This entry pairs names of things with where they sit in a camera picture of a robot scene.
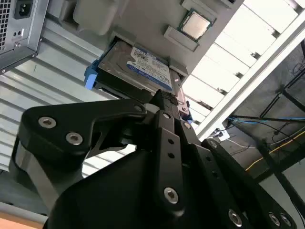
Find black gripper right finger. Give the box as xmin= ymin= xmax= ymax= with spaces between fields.
xmin=170 ymin=94 xmax=296 ymax=229

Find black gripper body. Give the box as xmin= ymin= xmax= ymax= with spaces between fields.
xmin=45 ymin=143 xmax=300 ymax=229

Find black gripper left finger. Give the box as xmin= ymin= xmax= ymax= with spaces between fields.
xmin=9 ymin=89 xmax=189 ymax=213

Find hard disk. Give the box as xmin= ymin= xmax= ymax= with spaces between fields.
xmin=85 ymin=39 xmax=193 ymax=125

